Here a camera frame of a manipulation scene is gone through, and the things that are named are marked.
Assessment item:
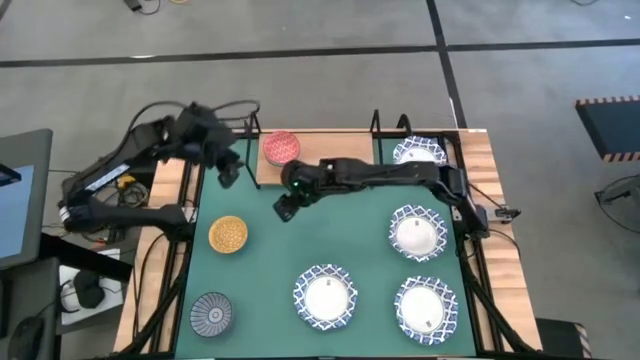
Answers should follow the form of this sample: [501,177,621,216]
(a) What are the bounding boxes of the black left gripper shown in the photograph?
[174,103,243,191]

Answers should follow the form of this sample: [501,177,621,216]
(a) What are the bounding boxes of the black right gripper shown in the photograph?
[273,158,330,223]

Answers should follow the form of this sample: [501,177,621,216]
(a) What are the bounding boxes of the red patterned ceramic bowl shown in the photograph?
[262,130,302,168]

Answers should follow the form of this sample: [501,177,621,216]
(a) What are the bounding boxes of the yellow patterned ceramic bowl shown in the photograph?
[207,215,249,255]

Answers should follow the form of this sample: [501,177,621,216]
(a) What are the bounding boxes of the blue patterned ceramic bowl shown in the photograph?
[189,291,234,338]

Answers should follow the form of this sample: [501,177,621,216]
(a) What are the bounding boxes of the blue floral paper bowl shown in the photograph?
[292,263,359,332]
[393,275,460,347]
[388,203,449,264]
[392,134,448,166]

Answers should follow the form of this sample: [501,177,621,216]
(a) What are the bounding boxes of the wooden shelf with black legs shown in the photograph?
[243,108,385,191]

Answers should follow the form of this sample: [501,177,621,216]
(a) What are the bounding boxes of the green table mat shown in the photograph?
[173,137,477,359]

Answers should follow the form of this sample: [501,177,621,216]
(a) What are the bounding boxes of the black desk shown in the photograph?
[0,232,134,360]

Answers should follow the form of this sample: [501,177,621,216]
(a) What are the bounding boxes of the white paper sheet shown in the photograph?
[58,248,125,326]

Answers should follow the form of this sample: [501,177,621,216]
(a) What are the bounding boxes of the black rounded device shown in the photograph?
[73,269,106,310]

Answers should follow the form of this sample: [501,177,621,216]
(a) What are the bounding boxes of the grey monitor with blue screen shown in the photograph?
[0,128,54,271]

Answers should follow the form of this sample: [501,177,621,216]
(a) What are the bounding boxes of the black computer mouse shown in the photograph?
[7,315,45,360]

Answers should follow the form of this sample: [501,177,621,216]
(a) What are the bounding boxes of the black hazard-striped box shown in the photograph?
[534,317,593,360]

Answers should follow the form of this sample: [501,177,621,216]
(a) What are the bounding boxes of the dark hazard-striped platform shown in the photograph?
[573,94,640,163]

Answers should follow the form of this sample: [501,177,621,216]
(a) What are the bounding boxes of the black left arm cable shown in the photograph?
[127,98,262,132]

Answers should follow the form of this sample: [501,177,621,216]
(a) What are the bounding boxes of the black cable adapter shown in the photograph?
[492,205,522,222]

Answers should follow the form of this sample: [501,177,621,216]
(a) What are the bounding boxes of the black metal table frame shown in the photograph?
[112,127,546,360]

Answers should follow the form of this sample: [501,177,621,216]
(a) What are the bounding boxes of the black wire floor fan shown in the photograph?
[593,173,640,235]

